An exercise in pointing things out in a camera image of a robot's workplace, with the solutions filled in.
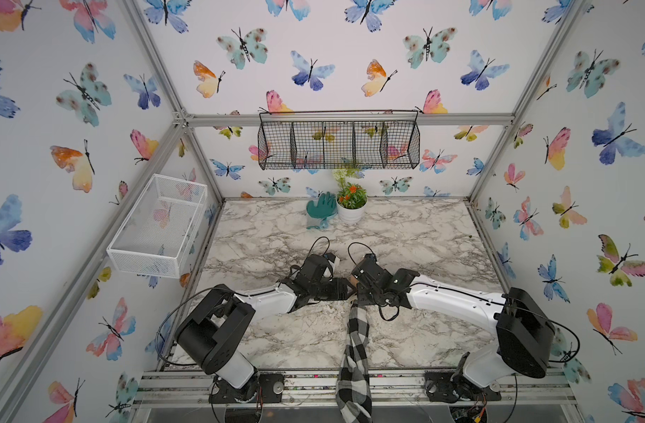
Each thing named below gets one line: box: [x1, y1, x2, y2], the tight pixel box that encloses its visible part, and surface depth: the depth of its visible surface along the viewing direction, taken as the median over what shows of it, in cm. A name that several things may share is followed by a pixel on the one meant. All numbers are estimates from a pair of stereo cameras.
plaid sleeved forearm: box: [335, 299, 373, 423], surface depth 76 cm
